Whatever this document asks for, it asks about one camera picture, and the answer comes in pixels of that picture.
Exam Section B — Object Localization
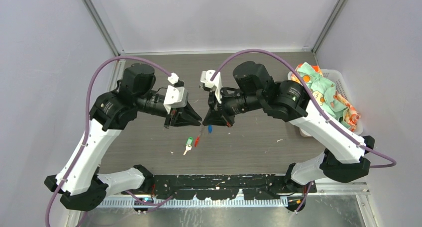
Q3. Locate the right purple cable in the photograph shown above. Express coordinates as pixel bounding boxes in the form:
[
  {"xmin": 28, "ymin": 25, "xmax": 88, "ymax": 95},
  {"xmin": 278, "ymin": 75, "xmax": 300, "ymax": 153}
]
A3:
[{"xmin": 211, "ymin": 48, "xmax": 397, "ymax": 214}]

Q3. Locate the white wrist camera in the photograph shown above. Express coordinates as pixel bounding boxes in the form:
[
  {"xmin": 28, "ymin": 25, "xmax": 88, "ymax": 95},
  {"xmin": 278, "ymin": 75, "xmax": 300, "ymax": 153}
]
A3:
[
  {"xmin": 200, "ymin": 70, "xmax": 222, "ymax": 104},
  {"xmin": 163, "ymin": 85, "xmax": 188, "ymax": 114}
]

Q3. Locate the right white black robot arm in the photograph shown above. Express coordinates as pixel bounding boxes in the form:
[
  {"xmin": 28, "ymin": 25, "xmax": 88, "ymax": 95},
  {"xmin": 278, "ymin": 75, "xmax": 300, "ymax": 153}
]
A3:
[{"xmin": 200, "ymin": 61, "xmax": 375, "ymax": 193}]

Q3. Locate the colourful patterned cloth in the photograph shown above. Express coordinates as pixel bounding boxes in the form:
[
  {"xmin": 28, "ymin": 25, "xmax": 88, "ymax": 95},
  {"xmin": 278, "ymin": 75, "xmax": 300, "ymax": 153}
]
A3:
[{"xmin": 296, "ymin": 62, "xmax": 361, "ymax": 131}]

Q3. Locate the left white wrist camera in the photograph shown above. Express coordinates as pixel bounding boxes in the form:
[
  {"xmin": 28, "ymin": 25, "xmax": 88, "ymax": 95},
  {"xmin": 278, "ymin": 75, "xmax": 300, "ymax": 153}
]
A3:
[{"xmin": 163, "ymin": 85, "xmax": 188, "ymax": 114}]

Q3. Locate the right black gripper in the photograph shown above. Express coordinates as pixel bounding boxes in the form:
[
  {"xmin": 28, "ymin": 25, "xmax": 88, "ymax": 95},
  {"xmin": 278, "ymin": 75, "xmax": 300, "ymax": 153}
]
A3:
[{"xmin": 203, "ymin": 84, "xmax": 264, "ymax": 127}]

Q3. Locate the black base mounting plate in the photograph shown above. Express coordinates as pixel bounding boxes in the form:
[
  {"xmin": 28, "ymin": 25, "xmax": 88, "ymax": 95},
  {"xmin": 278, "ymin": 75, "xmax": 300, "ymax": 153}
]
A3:
[{"xmin": 129, "ymin": 174, "xmax": 308, "ymax": 201}]

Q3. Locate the aluminium frame rail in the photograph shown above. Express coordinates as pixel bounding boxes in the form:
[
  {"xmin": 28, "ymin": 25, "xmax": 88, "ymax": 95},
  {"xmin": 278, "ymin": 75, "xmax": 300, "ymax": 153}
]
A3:
[{"xmin": 94, "ymin": 174, "xmax": 370, "ymax": 211}]

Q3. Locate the white plastic basket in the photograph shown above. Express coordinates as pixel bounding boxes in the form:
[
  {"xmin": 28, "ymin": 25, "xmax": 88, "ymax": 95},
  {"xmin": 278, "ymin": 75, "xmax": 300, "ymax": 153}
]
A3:
[{"xmin": 287, "ymin": 69, "xmax": 363, "ymax": 137}]

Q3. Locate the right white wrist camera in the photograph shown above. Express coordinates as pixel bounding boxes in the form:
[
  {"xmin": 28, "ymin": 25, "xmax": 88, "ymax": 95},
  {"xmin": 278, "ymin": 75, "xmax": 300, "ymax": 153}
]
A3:
[{"xmin": 200, "ymin": 70, "xmax": 222, "ymax": 104}]

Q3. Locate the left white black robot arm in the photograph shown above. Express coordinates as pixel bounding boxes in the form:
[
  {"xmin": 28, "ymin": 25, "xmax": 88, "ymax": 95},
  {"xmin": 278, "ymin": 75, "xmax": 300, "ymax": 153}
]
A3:
[{"xmin": 44, "ymin": 63, "xmax": 202, "ymax": 212}]

